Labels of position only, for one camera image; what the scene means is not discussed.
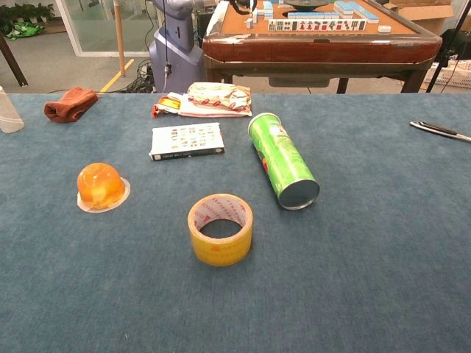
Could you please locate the black tripod stand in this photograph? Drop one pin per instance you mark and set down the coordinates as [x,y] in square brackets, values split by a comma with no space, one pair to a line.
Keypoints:
[447,44]

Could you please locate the orange jelly cup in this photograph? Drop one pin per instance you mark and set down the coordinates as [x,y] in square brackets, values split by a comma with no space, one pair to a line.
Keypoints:
[100,185]

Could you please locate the yellow packing tape roll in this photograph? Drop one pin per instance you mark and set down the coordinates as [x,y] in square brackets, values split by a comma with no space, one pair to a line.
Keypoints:
[221,250]

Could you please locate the row of face-up mahjong tiles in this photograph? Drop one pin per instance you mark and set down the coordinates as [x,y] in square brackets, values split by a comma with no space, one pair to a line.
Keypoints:
[316,25]

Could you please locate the floral fabric pouch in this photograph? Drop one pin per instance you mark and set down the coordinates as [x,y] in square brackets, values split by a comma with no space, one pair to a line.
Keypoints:
[217,100]

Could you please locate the cardboard box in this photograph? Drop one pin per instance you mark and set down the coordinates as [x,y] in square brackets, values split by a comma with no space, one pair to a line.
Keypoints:
[423,14]

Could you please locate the dark table leg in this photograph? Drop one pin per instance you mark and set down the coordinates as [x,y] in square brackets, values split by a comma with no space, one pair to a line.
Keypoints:
[13,62]

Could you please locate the single white mahjong tile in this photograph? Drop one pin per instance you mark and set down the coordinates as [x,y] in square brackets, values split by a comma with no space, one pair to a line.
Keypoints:
[384,29]

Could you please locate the white printed card box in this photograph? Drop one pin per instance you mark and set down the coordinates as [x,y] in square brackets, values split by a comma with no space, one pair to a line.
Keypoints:
[187,140]

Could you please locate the wooden pole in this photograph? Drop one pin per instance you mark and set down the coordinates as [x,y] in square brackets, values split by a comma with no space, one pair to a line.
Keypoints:
[119,36]

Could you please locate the green potted plants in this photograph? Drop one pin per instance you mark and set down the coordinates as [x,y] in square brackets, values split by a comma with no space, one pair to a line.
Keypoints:
[24,18]

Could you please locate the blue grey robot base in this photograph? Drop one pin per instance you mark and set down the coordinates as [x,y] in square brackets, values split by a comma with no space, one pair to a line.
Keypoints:
[176,48]

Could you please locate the green chips can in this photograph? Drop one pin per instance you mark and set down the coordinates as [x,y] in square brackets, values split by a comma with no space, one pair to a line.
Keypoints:
[283,158]

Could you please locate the orange yellow snack packet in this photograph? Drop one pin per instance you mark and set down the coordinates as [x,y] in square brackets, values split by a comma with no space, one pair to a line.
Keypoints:
[166,104]

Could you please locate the white plastic basket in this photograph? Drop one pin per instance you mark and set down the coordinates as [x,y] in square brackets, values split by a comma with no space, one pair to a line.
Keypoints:
[450,75]

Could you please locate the rust brown folded cloth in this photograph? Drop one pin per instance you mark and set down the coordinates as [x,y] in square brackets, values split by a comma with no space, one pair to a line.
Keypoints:
[70,104]

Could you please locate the brown mahjong table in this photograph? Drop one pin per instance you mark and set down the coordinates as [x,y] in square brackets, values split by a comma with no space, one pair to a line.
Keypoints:
[316,48]

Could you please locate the translucent plastic bottle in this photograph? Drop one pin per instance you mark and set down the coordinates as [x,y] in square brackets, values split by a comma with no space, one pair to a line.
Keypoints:
[8,114]

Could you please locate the black silver pen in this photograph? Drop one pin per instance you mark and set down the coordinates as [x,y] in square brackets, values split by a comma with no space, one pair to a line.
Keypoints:
[439,130]

